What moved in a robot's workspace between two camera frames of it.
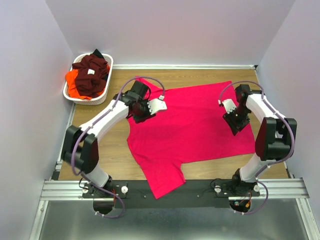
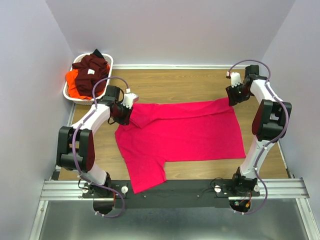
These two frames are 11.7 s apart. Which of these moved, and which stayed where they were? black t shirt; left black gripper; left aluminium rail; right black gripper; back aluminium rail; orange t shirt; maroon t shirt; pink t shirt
Moved: left black gripper; right black gripper; pink t shirt
Stayed: maroon t shirt; orange t shirt; left aluminium rail; back aluminium rail; black t shirt
